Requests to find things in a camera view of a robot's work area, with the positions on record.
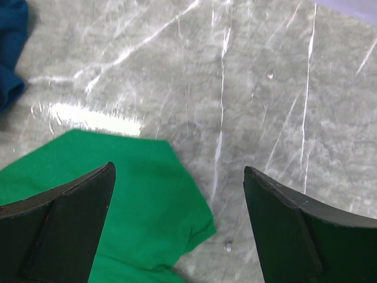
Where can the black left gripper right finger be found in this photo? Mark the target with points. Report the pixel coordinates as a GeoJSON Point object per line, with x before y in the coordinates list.
{"type": "Point", "coordinates": [300, 239]}

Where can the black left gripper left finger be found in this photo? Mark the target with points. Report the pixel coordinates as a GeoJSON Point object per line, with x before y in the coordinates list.
{"type": "Point", "coordinates": [53, 236]}

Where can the folded navy blue t shirt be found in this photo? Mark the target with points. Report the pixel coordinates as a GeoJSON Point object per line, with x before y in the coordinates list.
{"type": "Point", "coordinates": [14, 34]}

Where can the green t shirt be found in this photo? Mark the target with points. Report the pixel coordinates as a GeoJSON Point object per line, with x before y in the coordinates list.
{"type": "Point", "coordinates": [156, 215]}

